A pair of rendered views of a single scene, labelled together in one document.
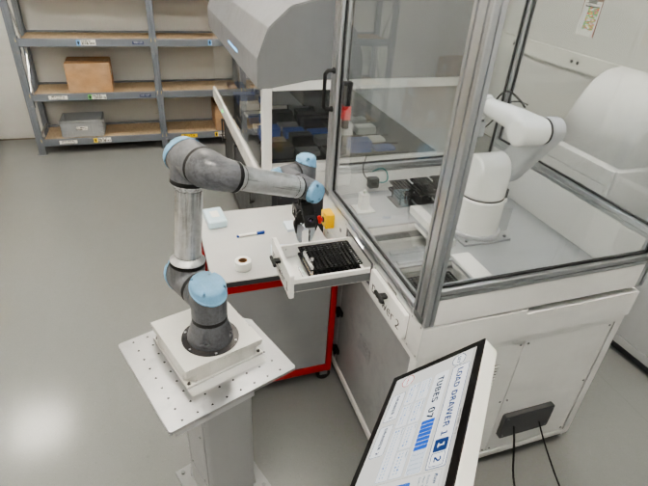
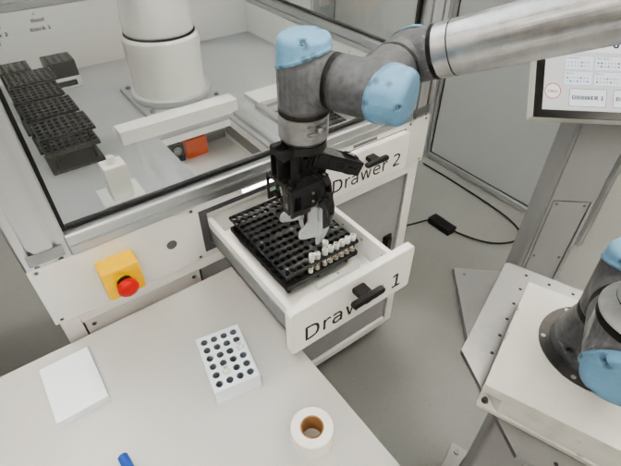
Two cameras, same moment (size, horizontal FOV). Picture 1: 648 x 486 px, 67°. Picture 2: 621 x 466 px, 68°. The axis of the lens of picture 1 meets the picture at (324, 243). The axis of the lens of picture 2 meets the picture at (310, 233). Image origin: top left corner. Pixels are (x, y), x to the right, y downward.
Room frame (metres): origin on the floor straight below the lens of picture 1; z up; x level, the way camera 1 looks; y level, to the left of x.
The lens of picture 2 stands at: (1.83, 0.68, 1.52)
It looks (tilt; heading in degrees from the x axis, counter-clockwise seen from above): 41 degrees down; 254
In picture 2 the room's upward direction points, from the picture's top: straight up
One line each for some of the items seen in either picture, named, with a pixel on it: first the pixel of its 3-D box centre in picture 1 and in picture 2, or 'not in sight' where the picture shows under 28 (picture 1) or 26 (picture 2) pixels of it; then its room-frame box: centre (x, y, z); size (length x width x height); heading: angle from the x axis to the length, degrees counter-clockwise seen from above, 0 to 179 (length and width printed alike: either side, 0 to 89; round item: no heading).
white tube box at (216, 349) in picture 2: not in sight; (227, 361); (1.85, 0.18, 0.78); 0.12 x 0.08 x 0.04; 100
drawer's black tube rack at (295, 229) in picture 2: (329, 260); (292, 239); (1.68, -0.03, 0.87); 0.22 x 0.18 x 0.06; 111
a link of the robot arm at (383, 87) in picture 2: (287, 177); (375, 85); (1.59, 0.14, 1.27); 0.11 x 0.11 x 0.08; 44
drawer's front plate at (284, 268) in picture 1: (282, 266); (353, 295); (1.61, 0.16, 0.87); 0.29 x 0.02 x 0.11; 21
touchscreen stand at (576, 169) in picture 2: not in sight; (559, 226); (0.69, -0.24, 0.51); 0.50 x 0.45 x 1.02; 69
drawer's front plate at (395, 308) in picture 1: (387, 302); (365, 165); (1.42, -0.25, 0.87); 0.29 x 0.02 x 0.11; 21
